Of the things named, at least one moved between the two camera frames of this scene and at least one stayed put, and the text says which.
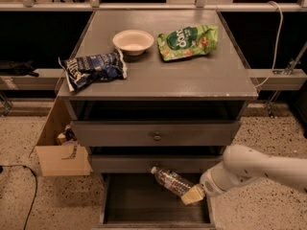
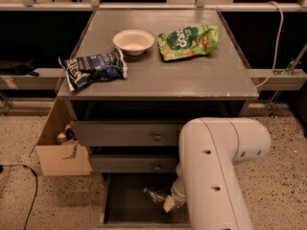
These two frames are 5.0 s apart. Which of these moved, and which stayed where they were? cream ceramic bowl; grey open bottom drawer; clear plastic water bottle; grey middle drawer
Moved: clear plastic water bottle
Stayed: grey open bottom drawer; cream ceramic bowl; grey middle drawer
